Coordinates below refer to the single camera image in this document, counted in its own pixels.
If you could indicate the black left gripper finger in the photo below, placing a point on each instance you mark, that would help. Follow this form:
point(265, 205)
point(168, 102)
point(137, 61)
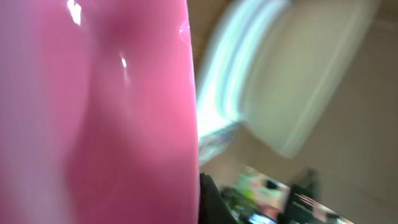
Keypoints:
point(212, 209)

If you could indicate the pink plastic measuring scoop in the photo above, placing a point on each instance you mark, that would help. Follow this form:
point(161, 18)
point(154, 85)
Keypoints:
point(98, 112)

